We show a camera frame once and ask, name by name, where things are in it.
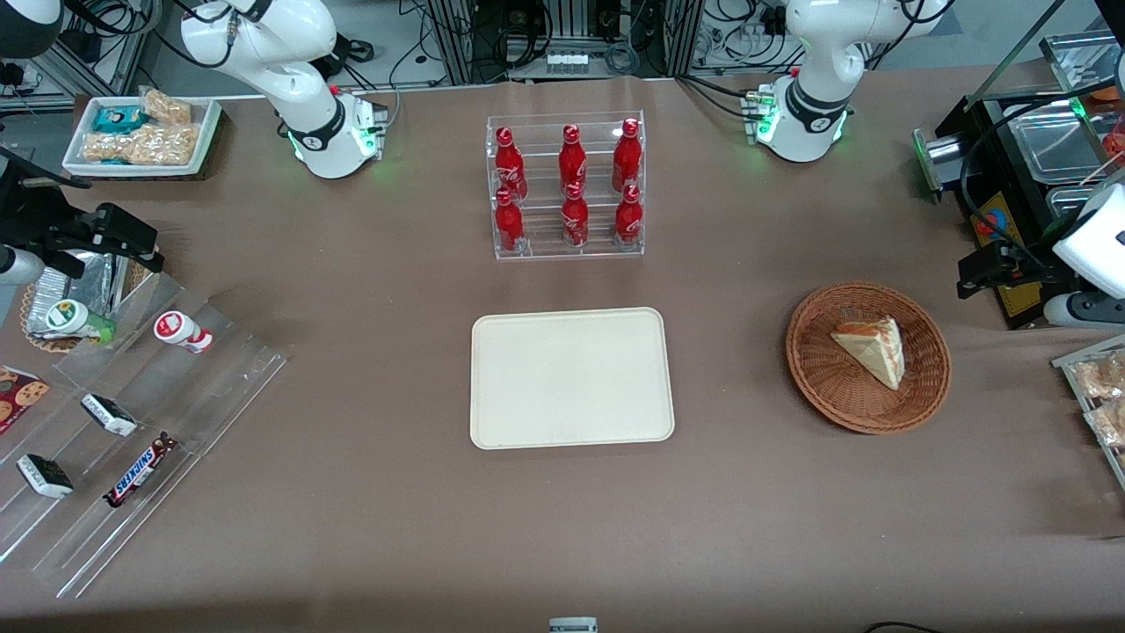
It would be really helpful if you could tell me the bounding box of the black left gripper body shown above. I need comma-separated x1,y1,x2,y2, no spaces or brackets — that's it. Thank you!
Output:
967,239,1069,287

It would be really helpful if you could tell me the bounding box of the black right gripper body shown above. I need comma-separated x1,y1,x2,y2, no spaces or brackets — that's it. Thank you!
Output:
18,204,163,258

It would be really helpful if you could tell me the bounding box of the triangular sandwich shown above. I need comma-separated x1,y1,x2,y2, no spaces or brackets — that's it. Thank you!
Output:
831,316,905,391

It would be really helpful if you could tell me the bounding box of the light wicker basket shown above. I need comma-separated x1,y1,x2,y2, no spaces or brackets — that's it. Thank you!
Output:
19,255,152,354

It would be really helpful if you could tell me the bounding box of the white rectangular snack tray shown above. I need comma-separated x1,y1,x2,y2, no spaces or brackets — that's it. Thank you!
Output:
62,95,222,179

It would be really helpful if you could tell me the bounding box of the round brown wicker basket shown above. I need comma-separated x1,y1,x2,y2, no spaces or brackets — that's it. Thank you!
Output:
785,280,953,436

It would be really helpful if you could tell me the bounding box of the cream plastic tray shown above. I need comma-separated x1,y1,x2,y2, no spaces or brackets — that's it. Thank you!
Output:
470,307,676,451

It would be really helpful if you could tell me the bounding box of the silver foil pack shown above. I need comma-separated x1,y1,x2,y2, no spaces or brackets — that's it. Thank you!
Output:
26,251,117,339

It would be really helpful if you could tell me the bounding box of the green white yogurt bottle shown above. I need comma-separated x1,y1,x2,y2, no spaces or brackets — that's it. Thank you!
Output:
44,299,117,346

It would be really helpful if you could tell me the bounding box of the red white yogurt cup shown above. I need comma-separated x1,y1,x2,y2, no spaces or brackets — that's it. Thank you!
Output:
154,310,214,354

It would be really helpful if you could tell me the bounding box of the small steel warmer pan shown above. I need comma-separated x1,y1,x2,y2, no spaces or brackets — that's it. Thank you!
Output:
1046,185,1104,221

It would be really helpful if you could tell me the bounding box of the large puffed rice snack bag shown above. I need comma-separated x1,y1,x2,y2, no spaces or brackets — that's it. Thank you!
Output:
82,123,201,166

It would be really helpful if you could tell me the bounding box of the teal snack packet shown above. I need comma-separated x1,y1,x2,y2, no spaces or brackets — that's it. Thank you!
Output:
92,105,147,135

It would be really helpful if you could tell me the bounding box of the silver cylinder with green light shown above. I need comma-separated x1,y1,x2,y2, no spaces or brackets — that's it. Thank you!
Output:
912,127,965,201

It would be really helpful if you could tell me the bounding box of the large steel warmer pan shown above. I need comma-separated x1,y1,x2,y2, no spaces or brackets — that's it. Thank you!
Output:
1006,104,1117,183

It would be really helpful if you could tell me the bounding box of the small puffed rice snack bag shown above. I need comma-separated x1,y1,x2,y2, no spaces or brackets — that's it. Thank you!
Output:
141,88,192,126

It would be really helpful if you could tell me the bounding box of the wrapped bread roll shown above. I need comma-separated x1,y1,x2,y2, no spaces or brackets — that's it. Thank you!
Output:
1085,400,1125,449
1074,352,1125,401

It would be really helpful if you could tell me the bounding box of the clear acrylic tiered display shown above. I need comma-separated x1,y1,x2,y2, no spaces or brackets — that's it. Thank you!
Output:
0,268,291,600

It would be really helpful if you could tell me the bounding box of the chocolate chip cookie packet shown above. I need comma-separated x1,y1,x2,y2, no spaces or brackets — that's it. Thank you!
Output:
0,367,51,434

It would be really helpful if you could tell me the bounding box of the small black snack box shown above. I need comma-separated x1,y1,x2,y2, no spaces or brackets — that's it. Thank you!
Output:
16,453,75,499
81,393,139,438

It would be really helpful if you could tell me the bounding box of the grey diagonal metal pole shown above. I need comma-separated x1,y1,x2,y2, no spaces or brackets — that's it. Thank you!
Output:
962,0,1069,111

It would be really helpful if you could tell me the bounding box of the Snickers chocolate bar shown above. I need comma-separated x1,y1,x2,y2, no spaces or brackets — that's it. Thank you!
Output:
103,433,179,509

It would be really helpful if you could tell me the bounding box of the steel pan with rim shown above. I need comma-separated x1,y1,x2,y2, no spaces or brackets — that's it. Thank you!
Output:
1040,31,1125,93

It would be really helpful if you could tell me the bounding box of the red cola bottle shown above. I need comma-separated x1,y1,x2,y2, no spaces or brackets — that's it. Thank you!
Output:
559,124,588,196
614,183,644,247
613,118,643,193
562,182,591,249
494,127,528,201
494,187,526,253

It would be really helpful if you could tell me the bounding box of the aluminium equipment rack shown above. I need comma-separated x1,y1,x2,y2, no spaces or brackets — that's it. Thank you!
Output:
426,0,704,86

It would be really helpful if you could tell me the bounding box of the clear acrylic bottle rack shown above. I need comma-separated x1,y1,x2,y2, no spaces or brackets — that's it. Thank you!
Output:
485,110,647,260

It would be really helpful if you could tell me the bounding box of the thick black machine cable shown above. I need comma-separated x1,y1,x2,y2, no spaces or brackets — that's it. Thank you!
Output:
958,84,1104,256

